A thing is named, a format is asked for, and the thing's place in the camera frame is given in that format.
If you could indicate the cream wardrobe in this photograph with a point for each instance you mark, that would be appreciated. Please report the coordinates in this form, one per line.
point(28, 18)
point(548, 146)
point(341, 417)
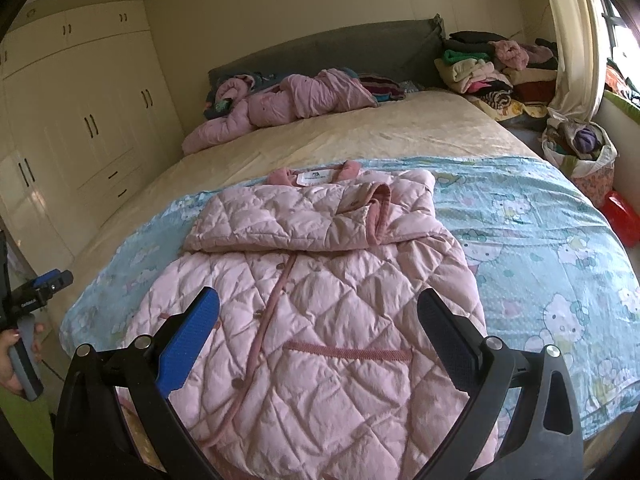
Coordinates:
point(100, 110)

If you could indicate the dark striped knit garment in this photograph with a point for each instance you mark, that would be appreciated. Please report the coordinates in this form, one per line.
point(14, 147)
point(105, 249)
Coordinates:
point(382, 87)

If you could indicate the bag stuffed with clothes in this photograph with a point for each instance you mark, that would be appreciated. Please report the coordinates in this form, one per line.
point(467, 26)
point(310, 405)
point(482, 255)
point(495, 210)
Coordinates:
point(580, 150)

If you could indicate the window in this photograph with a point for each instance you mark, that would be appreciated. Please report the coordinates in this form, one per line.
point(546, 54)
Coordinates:
point(625, 25)

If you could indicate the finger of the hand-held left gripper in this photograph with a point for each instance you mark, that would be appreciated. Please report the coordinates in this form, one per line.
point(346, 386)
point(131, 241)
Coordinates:
point(44, 278)
point(62, 282)

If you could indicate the pile of folded clothes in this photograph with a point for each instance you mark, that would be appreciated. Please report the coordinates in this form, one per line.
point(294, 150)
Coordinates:
point(475, 70)

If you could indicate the crumpled pink padded jacket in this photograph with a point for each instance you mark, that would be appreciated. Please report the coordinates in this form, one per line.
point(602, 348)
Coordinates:
point(310, 95)

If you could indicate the green windowsill cover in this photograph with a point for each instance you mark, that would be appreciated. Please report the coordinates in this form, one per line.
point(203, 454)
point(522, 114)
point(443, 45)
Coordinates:
point(622, 97)

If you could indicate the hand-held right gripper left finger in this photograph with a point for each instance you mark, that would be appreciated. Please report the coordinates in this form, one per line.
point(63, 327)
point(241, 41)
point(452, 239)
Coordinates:
point(187, 345)

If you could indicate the yellow-green clothing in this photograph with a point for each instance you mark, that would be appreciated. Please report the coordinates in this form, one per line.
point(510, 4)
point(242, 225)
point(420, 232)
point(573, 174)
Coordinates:
point(25, 425)

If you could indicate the cream curtain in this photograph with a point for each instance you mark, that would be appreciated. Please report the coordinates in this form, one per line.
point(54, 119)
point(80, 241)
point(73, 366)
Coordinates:
point(575, 35)

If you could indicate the grey upholstered headboard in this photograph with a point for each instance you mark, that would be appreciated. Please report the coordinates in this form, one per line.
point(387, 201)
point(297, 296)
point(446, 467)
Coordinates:
point(350, 47)

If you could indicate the blue cartoon printed blanket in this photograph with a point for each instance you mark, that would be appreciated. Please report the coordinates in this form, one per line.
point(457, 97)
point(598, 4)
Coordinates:
point(525, 220)

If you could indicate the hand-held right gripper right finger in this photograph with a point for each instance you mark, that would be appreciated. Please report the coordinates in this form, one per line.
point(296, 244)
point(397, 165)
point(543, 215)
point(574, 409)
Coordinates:
point(447, 345)

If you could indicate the red plastic basin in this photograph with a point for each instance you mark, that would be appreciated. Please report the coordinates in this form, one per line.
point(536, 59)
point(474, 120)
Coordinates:
point(620, 215)

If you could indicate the person's left hand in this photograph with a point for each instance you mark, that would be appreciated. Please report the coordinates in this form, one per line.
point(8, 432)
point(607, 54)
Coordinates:
point(7, 365)

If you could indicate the pink quilted jacket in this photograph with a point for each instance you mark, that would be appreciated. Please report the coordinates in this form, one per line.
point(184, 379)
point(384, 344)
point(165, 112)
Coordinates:
point(310, 310)

